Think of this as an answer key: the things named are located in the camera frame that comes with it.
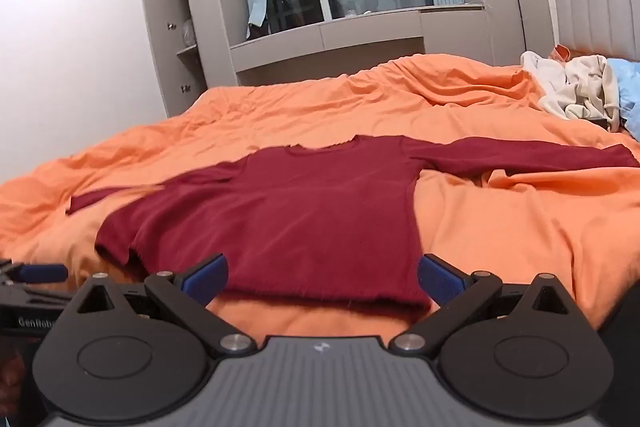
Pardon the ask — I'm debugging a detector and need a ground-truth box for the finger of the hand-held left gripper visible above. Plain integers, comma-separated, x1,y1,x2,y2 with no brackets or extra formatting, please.
0,258,69,290

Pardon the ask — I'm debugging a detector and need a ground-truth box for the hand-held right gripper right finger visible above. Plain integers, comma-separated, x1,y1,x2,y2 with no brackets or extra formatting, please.
392,254,581,355

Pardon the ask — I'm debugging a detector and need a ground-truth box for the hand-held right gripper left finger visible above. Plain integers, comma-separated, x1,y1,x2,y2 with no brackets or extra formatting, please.
60,253,258,355

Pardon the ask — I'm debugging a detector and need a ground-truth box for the dark red sweater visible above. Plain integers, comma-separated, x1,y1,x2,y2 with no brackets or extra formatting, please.
65,134,640,313

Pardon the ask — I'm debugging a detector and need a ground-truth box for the beige clothes pile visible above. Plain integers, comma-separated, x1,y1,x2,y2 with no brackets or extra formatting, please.
520,51,621,122

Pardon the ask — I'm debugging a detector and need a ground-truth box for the orange blanket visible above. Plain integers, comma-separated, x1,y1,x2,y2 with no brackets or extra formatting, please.
0,53,640,343

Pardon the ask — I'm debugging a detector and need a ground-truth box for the grey open shelf cabinet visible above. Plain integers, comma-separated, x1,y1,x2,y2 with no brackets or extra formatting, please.
139,0,236,118

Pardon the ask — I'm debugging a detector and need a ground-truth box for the light blue cloth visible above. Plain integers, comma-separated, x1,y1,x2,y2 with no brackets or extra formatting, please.
605,59,640,140

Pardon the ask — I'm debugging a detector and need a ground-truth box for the grey padded headboard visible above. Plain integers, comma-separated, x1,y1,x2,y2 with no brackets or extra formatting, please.
552,0,640,62

